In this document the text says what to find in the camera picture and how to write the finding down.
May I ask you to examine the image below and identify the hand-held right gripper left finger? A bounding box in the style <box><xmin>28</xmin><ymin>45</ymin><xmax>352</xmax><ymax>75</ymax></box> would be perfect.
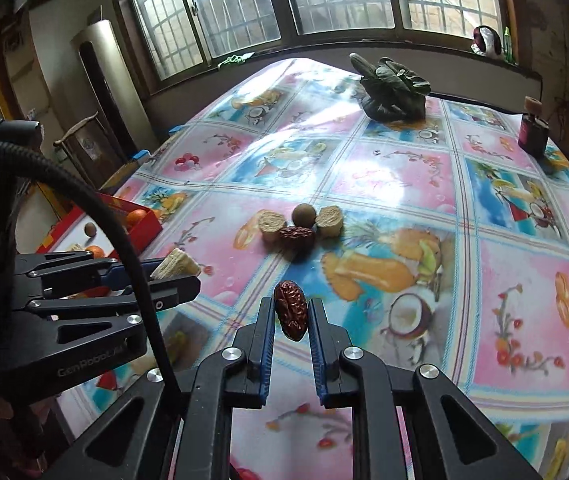
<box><xmin>52</xmin><ymin>297</ymin><xmax>278</xmax><ymax>480</ymax></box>

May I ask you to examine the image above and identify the carved wooden chair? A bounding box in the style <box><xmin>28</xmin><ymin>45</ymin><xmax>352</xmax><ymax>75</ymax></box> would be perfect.
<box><xmin>54</xmin><ymin>112</ymin><xmax>130</xmax><ymax>191</ymax></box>

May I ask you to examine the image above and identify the dark red jar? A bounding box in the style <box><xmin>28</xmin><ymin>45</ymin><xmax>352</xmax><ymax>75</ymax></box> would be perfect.
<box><xmin>517</xmin><ymin>96</ymin><xmax>550</xmax><ymax>158</ymax></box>

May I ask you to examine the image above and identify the green plastic scrap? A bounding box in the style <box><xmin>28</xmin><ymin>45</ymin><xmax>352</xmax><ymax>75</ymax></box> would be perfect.
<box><xmin>217</xmin><ymin>52</ymin><xmax>255</xmax><ymax>68</ymax></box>

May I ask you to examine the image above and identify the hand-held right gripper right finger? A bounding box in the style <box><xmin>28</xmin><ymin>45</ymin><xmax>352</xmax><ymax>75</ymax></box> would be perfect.
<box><xmin>308</xmin><ymin>297</ymin><xmax>545</xmax><ymax>480</ymax></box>

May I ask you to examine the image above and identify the red date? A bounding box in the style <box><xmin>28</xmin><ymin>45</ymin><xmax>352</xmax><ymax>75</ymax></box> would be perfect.
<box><xmin>278</xmin><ymin>226</ymin><xmax>315</xmax><ymax>248</ymax></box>
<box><xmin>273</xmin><ymin>281</ymin><xmax>309</xmax><ymax>343</ymax></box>

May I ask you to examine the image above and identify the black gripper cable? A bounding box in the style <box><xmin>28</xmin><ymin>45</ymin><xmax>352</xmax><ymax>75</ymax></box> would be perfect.
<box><xmin>0</xmin><ymin>141</ymin><xmax>185</xmax><ymax>411</ymax></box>

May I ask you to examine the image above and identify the standing air conditioner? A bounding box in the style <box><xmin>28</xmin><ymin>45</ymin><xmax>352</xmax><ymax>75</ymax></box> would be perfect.
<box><xmin>72</xmin><ymin>20</ymin><xmax>158</xmax><ymax>161</ymax></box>

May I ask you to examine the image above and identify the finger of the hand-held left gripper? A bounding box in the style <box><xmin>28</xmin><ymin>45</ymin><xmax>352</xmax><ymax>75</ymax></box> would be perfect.
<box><xmin>24</xmin><ymin>274</ymin><xmax>202</xmax><ymax>322</ymax></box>
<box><xmin>12</xmin><ymin>251</ymin><xmax>188</xmax><ymax>291</ymax></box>

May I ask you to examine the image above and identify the red cardboard box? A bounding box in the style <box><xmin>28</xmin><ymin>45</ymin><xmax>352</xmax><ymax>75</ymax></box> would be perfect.
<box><xmin>34</xmin><ymin>194</ymin><xmax>164</xmax><ymax>261</ymax></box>

